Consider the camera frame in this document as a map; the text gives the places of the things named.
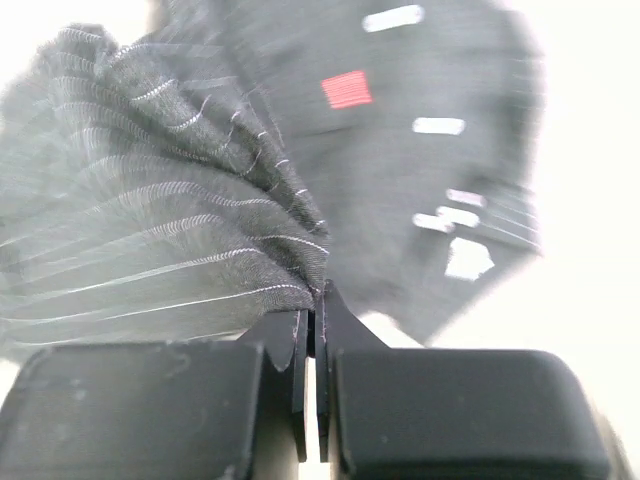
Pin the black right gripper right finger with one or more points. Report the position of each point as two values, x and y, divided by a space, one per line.
336 329

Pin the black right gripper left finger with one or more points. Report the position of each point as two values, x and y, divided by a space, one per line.
284 336

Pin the grey pinstriped long sleeve shirt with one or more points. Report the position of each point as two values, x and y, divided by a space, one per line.
236 157

